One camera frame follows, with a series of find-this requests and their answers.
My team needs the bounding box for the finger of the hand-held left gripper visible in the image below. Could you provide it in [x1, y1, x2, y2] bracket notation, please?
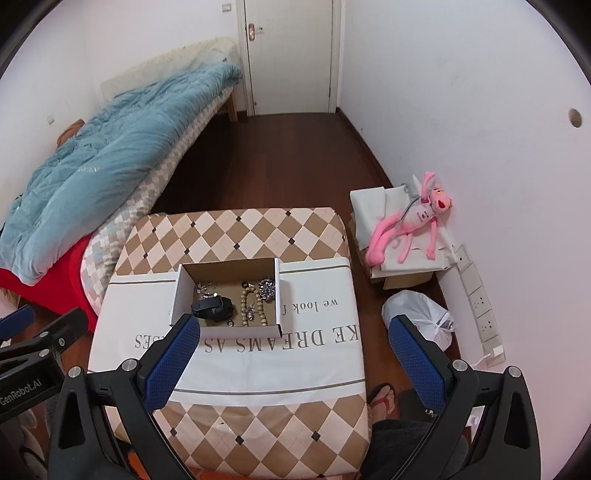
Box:
[28, 308, 89, 367]
[0, 305, 36, 343]

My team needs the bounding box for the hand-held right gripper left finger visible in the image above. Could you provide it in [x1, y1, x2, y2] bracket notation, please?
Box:
[46, 314, 202, 480]

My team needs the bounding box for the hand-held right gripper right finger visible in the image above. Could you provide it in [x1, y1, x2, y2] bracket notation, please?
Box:
[389, 315, 541, 480]

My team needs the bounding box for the white cardboard box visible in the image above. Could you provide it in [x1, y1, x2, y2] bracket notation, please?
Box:
[167, 257, 293, 340]

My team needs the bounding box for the black smart band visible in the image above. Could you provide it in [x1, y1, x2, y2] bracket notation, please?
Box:
[191, 296, 234, 323]

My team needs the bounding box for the wooden bead bracelet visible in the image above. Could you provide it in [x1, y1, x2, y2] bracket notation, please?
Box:
[239, 282, 270, 328]

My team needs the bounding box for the red blanket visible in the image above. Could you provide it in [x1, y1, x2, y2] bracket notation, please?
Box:
[0, 237, 100, 334]

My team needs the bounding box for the white plastic bag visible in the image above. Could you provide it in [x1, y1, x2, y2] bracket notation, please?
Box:
[382, 290, 456, 352]

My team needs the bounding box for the foot in flip-flop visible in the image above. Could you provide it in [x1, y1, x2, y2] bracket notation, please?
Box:
[368, 383, 398, 416]

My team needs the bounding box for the brown cardboard box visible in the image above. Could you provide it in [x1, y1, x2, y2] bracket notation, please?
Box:
[368, 269, 435, 291]

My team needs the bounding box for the white power strip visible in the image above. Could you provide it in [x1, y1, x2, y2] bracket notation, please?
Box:
[454, 244, 502, 345]

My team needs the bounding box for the checkered printed tablecloth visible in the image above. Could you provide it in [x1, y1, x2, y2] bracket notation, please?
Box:
[88, 207, 373, 476]

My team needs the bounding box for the pink plush toy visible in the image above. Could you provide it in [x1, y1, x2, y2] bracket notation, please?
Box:
[366, 172, 456, 265]

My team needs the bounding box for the blue quilt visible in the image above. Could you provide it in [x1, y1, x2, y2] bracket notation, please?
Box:
[0, 62, 243, 285]

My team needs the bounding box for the checkered mattress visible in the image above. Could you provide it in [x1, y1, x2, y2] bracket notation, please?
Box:
[78, 87, 232, 315]

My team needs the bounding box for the brown pillow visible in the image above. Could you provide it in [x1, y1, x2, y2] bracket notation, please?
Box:
[57, 119, 86, 147]

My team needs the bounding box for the white door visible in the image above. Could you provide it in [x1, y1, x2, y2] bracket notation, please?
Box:
[243, 0, 334, 116]

